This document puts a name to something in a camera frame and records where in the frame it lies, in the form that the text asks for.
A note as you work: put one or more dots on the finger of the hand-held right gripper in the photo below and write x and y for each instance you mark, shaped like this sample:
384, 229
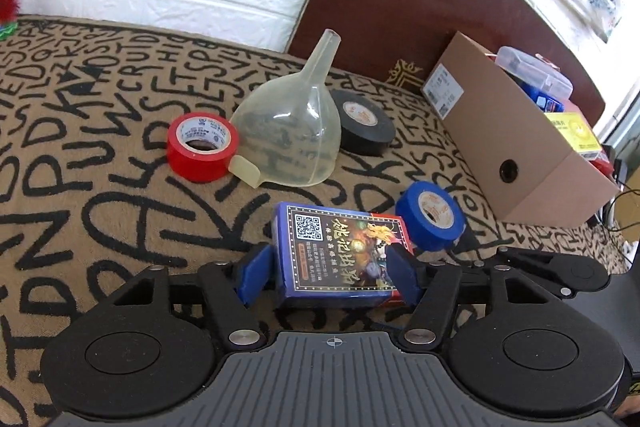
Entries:
575, 274

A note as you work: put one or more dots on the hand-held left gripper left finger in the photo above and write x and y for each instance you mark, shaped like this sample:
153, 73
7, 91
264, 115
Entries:
255, 272

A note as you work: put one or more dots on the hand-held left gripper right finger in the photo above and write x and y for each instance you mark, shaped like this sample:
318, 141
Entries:
402, 277

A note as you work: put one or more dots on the dark blue card box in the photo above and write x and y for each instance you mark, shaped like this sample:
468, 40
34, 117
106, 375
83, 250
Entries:
335, 252

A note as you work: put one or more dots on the brown cardboard box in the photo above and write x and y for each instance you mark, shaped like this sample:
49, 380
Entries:
480, 127

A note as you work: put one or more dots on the red and blue card box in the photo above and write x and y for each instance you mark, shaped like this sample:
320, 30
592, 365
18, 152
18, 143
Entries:
542, 99

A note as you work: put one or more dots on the clear plastic case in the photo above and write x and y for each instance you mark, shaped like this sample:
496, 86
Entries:
525, 67

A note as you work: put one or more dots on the blue tape roll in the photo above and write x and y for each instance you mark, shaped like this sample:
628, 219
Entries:
415, 222

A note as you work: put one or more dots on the flat red box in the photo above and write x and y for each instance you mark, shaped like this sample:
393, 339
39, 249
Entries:
602, 163

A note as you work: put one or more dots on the red tape roll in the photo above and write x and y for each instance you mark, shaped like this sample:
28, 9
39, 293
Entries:
190, 164

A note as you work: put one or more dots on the black tape roll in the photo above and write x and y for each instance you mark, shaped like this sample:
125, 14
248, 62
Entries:
365, 142

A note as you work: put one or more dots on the yellow box with barcode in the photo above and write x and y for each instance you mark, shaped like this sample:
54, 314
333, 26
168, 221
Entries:
575, 132

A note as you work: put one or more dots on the translucent plastic funnel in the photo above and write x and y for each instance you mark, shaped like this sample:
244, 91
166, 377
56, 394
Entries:
285, 132

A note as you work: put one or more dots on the small green object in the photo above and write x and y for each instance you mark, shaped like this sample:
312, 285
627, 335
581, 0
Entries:
6, 32

